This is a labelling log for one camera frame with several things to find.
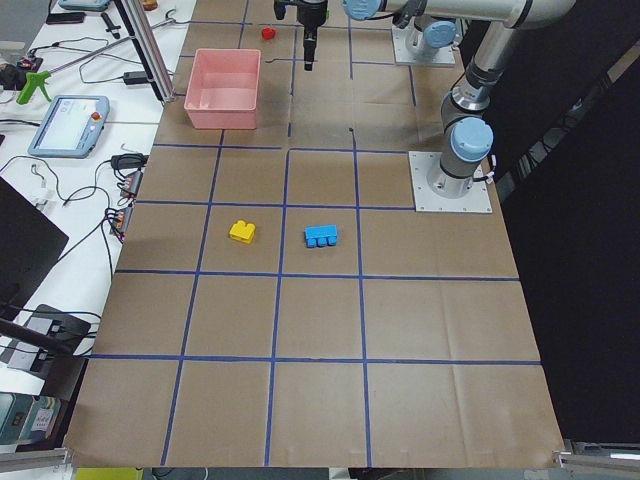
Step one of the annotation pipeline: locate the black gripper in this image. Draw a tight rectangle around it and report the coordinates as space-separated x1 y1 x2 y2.
273 0 328 71

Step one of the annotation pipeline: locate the red toy block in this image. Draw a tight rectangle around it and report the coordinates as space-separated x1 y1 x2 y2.
261 27 276 41

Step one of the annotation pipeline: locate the blue toy block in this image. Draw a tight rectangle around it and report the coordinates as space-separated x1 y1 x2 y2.
304 224 339 248

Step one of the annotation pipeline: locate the yellow toy block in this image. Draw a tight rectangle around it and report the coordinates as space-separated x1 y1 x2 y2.
228 220 256 244

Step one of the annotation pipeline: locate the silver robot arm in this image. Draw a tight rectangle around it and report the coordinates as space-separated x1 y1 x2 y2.
273 1 457 71
343 1 515 199

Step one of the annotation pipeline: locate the pink plastic box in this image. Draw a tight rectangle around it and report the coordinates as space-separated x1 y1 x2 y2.
184 48 261 130

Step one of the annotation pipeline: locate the black power adapter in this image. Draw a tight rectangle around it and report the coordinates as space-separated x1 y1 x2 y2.
122 71 149 86

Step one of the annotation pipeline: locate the brown paper table cover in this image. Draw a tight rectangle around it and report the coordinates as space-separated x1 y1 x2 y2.
65 1 562 468

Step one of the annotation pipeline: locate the blue teach pendant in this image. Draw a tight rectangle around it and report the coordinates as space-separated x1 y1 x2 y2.
27 95 110 159

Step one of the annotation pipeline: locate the black monitor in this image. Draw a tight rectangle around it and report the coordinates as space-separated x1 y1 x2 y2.
1 179 69 319

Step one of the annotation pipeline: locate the black stand base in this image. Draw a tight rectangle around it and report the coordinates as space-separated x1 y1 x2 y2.
25 304 91 355

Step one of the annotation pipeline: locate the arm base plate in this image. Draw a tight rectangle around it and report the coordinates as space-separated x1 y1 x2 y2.
408 151 493 215
391 26 456 68

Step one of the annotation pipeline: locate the aluminium frame post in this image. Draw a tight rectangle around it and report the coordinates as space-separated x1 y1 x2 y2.
117 0 175 104

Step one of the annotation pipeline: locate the usb hub with cables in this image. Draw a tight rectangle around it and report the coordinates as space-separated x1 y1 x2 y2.
118 170 143 198

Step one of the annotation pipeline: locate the green handled reacher grabber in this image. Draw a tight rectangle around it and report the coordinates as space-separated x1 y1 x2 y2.
15 9 192 106

